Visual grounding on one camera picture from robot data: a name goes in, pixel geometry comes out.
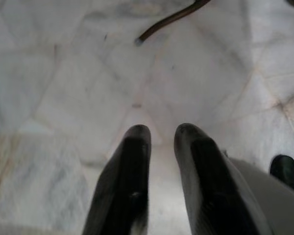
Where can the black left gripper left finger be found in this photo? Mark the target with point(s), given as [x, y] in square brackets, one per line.
[127, 181]

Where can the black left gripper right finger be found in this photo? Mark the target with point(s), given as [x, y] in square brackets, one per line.
[210, 186]

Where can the white robot leg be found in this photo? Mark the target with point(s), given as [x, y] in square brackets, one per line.
[267, 195]

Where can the black robot foot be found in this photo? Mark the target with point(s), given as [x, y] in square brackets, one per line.
[285, 171]

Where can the dark curved chair leg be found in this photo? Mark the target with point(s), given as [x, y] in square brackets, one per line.
[166, 21]

